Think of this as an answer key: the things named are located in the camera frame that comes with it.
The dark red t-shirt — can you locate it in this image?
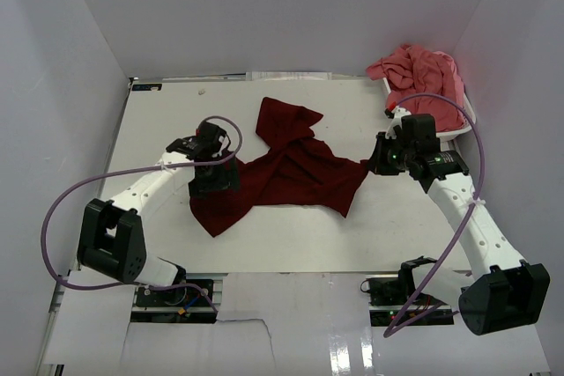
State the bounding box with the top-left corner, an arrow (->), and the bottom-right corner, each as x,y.
189,97 -> 367,237

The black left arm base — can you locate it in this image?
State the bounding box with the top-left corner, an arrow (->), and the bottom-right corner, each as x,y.
130,278 -> 217,324

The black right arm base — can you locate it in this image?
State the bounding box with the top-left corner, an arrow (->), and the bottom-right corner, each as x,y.
360,276 -> 455,328

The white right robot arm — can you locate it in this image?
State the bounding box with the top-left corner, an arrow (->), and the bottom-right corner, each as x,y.
367,107 -> 550,335

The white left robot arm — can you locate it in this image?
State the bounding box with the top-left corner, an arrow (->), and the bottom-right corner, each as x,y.
77,117 -> 240,305

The white plastic basket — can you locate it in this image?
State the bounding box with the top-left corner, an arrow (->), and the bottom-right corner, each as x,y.
377,77 -> 476,143

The pink t-shirt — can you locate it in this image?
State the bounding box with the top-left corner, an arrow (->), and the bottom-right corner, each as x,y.
366,44 -> 466,132

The small black label sticker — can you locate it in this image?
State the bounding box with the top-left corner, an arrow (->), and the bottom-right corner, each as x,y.
131,83 -> 162,92

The white front cover sheet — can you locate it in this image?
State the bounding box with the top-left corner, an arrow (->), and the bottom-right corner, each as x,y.
44,274 -> 548,375

